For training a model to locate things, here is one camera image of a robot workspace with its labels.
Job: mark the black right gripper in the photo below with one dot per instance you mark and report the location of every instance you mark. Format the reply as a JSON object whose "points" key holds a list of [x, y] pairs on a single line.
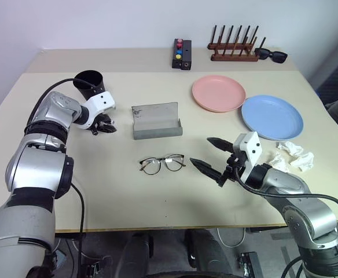
{"points": [[235, 168]]}

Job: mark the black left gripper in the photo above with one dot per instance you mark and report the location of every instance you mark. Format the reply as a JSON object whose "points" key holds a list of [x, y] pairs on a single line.
{"points": [[99, 126]]}

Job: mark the thin-framed clear eyeglasses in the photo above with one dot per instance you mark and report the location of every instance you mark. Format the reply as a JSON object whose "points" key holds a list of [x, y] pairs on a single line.
{"points": [[161, 163]]}

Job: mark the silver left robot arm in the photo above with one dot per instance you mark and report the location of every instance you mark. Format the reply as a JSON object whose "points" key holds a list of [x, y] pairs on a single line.
{"points": [[36, 171]]}

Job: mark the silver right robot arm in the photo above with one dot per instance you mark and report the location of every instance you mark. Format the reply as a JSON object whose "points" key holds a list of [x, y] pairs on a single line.
{"points": [[308, 208]]}

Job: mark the black cup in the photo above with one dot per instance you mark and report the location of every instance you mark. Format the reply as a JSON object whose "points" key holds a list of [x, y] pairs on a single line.
{"points": [[89, 82]]}

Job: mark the grey glasses case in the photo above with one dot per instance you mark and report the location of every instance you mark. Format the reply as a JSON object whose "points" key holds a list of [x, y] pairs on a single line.
{"points": [[156, 124]]}

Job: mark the pink plate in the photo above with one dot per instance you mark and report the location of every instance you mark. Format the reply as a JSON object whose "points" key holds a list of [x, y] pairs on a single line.
{"points": [[218, 92]]}

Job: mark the blue plate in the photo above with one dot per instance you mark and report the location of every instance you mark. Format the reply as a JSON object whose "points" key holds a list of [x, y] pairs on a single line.
{"points": [[271, 117]]}

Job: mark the crumpled white paper tissue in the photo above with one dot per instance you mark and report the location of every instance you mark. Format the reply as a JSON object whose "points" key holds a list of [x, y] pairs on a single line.
{"points": [[294, 155]]}

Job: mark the dark rounded shape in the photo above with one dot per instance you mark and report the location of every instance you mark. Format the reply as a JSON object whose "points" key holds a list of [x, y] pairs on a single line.
{"points": [[138, 255], [209, 252]]}

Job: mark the black box with coloured buttons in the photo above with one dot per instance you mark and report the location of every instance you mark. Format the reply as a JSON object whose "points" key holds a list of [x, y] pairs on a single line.
{"points": [[177, 55]]}

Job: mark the wooden peg plate rack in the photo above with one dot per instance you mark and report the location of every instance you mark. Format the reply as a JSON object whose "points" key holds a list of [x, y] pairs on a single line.
{"points": [[234, 55]]}

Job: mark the black floor device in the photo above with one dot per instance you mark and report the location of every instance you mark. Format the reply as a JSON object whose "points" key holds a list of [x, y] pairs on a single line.
{"points": [[250, 265]]}

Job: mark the black sunglasses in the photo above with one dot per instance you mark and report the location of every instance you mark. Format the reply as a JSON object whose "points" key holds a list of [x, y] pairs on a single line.
{"points": [[271, 54]]}

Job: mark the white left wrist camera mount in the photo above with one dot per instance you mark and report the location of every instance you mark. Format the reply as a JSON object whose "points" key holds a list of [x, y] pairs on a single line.
{"points": [[99, 102]]}

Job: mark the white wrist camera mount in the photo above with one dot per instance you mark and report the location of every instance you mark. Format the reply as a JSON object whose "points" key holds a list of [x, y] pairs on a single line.
{"points": [[251, 153], [99, 102]]}

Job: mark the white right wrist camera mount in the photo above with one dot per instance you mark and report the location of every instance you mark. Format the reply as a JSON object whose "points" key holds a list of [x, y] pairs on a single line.
{"points": [[251, 153]]}

